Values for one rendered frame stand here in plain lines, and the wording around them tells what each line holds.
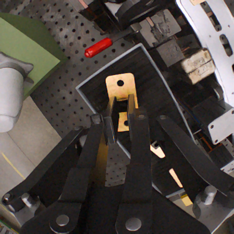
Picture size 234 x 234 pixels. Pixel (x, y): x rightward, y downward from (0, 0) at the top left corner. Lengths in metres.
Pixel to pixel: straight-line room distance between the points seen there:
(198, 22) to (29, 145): 2.19
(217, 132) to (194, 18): 0.32
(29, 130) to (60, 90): 1.33
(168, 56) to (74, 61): 0.53
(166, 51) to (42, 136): 1.82
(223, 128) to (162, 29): 0.29
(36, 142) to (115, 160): 1.37
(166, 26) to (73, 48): 0.52
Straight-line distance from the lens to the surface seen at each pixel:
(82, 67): 0.75
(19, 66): 0.66
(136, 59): 0.26
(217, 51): 0.50
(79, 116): 0.82
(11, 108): 0.52
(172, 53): 0.33
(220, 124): 0.42
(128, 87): 0.21
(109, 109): 0.16
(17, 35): 0.62
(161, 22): 0.36
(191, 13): 0.48
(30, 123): 2.00
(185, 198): 0.49
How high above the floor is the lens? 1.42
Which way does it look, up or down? 67 degrees down
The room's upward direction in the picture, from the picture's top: 169 degrees counter-clockwise
